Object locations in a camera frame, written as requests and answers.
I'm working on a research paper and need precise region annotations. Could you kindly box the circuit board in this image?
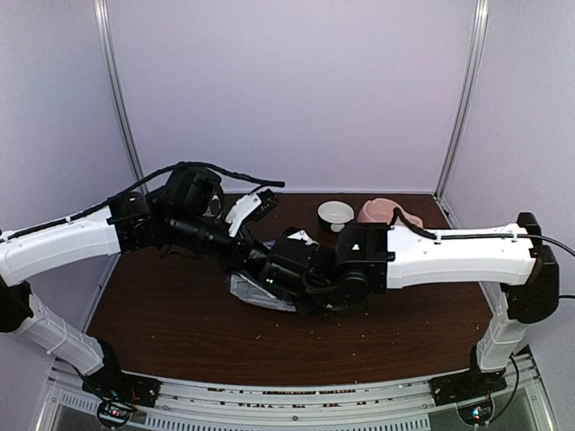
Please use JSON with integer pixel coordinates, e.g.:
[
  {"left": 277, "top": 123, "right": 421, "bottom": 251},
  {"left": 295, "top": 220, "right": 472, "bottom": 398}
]
[
  {"left": 456, "top": 398, "right": 494, "bottom": 427},
  {"left": 96, "top": 400, "right": 136, "bottom": 427}
]

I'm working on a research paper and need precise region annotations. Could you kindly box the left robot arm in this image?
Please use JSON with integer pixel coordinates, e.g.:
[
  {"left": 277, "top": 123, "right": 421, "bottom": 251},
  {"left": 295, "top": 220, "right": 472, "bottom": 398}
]
[{"left": 1, "top": 162, "right": 285, "bottom": 399}]

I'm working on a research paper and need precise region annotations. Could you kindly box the left aluminium corner post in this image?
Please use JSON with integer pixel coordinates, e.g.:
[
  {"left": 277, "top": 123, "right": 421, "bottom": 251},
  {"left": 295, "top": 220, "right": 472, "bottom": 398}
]
[{"left": 93, "top": 0, "right": 144, "bottom": 180}]

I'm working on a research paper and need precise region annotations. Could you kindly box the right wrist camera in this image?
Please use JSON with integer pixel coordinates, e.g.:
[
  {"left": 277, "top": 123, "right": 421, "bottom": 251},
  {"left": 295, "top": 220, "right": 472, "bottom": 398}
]
[{"left": 283, "top": 226, "right": 318, "bottom": 245}]

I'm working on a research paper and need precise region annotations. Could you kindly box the black and white ceramic bowl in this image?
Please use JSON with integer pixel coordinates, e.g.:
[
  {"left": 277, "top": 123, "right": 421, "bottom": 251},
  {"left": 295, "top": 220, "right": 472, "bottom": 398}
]
[{"left": 317, "top": 200, "right": 355, "bottom": 233}]

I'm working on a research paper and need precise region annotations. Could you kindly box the pink double pet feeder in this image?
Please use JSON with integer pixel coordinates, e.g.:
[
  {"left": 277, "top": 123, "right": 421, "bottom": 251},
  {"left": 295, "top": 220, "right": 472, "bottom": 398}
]
[{"left": 357, "top": 198, "right": 423, "bottom": 228}]

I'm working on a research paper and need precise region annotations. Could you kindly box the front aluminium rail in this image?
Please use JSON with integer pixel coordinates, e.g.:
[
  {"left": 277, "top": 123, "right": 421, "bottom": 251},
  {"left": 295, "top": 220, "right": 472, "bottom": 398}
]
[{"left": 44, "top": 349, "right": 553, "bottom": 431}]

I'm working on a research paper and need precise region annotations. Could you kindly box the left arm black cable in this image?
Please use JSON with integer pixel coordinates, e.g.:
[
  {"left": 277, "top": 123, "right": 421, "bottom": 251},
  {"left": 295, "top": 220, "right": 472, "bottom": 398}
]
[{"left": 0, "top": 161, "right": 287, "bottom": 243}]

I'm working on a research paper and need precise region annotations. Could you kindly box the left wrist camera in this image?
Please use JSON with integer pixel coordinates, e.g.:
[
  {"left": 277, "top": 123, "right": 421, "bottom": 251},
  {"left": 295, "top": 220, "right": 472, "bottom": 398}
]
[{"left": 225, "top": 189, "right": 278, "bottom": 237}]

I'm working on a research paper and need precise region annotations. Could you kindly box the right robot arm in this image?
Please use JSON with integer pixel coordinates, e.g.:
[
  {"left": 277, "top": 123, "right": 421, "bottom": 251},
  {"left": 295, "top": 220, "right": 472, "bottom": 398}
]
[{"left": 257, "top": 208, "right": 560, "bottom": 397}]

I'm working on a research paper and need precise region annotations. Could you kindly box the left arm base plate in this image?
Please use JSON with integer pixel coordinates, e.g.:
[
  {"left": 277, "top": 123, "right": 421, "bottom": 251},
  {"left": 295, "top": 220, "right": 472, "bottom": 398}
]
[{"left": 79, "top": 372, "right": 161, "bottom": 408}]

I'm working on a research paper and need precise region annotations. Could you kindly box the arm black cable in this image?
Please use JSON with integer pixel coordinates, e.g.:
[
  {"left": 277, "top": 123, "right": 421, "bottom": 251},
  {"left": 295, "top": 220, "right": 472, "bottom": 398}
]
[
  {"left": 0, "top": 161, "right": 287, "bottom": 243},
  {"left": 390, "top": 207, "right": 575, "bottom": 300}
]

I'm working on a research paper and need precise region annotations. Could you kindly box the purple pet food bag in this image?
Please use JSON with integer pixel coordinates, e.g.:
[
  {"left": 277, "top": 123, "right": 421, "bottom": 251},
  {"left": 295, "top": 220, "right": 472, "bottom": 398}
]
[{"left": 228, "top": 240, "right": 296, "bottom": 313}]

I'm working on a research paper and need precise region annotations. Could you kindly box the left circuit board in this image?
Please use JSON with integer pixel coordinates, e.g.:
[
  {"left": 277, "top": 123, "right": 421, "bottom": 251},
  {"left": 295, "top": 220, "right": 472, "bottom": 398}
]
[{"left": 96, "top": 400, "right": 136, "bottom": 427}]

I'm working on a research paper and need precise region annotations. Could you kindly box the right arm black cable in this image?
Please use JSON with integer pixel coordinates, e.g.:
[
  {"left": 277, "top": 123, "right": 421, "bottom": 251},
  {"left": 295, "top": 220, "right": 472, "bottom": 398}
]
[{"left": 390, "top": 207, "right": 575, "bottom": 300}]

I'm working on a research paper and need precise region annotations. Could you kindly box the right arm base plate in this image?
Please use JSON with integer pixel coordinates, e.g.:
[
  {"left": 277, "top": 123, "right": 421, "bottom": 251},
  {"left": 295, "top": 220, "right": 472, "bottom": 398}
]
[{"left": 429, "top": 370, "right": 507, "bottom": 406}]

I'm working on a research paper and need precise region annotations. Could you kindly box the right circuit board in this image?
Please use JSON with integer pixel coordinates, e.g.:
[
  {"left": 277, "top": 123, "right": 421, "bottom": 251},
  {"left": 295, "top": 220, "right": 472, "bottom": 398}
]
[{"left": 456, "top": 398, "right": 494, "bottom": 427}]

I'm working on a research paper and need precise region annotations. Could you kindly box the aluminium corner post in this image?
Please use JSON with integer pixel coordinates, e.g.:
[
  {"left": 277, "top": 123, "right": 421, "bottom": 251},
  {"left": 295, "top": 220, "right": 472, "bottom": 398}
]
[
  {"left": 434, "top": 0, "right": 490, "bottom": 201},
  {"left": 93, "top": 0, "right": 144, "bottom": 180}
]

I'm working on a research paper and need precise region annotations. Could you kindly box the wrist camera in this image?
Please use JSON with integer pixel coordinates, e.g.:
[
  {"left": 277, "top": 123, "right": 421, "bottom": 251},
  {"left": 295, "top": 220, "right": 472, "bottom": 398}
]
[
  {"left": 283, "top": 226, "right": 318, "bottom": 245},
  {"left": 225, "top": 189, "right": 278, "bottom": 237}
]

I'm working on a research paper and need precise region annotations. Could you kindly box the right aluminium corner post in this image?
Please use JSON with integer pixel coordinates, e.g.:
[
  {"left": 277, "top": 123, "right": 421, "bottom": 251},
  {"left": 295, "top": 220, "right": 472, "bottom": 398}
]
[{"left": 434, "top": 0, "right": 490, "bottom": 201}]

